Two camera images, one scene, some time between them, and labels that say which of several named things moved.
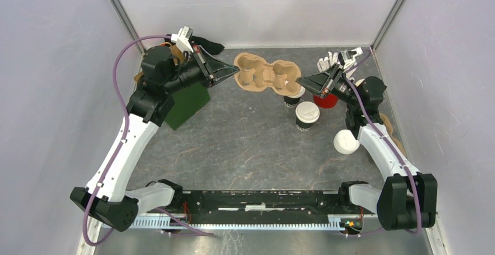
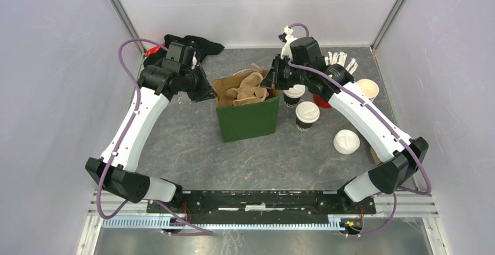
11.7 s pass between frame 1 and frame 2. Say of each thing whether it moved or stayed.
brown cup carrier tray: moved
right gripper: moved
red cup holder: stayed
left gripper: moved
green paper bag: moved
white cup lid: stayed
